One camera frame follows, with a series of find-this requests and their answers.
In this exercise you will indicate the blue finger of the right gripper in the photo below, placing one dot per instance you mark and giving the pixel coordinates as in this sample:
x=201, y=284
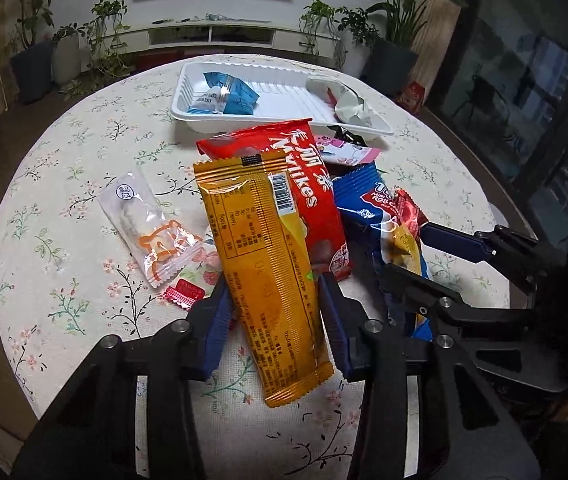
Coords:
x=410, y=290
x=472, y=248

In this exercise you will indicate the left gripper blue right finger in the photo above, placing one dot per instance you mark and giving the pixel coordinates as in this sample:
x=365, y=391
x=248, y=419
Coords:
x=343, y=320

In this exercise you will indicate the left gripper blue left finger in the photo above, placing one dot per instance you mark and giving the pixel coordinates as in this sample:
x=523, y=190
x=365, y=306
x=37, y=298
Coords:
x=210, y=319

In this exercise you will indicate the blue Tipo snack packet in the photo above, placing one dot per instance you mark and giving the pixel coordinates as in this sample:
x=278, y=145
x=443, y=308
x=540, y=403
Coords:
x=383, y=221

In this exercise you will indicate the red Mylikes snack bag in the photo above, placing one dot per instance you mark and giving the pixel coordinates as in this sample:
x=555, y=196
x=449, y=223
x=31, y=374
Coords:
x=311, y=183

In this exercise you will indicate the clear orange cat snack packet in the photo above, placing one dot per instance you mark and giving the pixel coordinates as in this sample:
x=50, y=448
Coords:
x=160, y=245

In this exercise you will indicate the orange snack bar packet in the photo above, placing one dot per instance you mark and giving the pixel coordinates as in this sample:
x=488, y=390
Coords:
x=258, y=233

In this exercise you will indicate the red floral candy packet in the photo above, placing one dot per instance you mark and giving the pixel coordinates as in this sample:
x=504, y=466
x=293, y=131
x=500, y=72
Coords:
x=196, y=280

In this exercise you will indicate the red box on floor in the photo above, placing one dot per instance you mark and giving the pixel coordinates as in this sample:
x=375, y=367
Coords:
x=412, y=98

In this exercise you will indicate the pink cartoon snack packet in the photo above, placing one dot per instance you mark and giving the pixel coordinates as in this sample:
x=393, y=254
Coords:
x=338, y=152

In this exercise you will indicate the floral tablecloth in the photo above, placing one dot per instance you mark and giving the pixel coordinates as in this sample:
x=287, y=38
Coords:
x=66, y=277

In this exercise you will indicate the black snack packet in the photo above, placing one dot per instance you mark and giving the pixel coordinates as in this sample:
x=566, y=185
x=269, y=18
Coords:
x=346, y=135

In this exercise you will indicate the white crumpled snack packet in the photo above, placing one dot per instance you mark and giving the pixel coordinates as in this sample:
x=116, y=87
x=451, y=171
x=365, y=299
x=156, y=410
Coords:
x=349, y=108

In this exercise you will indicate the large plant in dark pot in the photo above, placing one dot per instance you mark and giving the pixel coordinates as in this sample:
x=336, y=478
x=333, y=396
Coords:
x=392, y=56

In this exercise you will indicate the white plastic tray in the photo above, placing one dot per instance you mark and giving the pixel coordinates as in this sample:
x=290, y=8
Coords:
x=282, y=96

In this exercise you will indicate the small bushy plant right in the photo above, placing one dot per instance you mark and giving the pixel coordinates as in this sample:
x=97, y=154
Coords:
x=358, y=35

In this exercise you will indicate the trailing vine plant right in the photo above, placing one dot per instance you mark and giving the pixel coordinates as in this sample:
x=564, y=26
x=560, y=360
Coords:
x=319, y=21

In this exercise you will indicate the trailing vine plant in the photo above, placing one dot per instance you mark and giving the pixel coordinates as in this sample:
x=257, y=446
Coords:
x=319, y=21
x=108, y=59

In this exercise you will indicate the trailing vine plant left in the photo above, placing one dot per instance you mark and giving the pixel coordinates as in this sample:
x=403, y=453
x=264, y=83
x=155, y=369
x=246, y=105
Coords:
x=108, y=59

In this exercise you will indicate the white tv console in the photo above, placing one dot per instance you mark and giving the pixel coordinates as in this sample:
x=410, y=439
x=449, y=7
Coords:
x=223, y=34

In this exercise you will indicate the plant in white pot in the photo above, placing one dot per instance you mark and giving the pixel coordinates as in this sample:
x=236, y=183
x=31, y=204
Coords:
x=66, y=58

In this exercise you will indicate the left plant in dark pot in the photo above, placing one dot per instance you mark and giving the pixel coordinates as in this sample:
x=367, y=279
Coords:
x=31, y=63

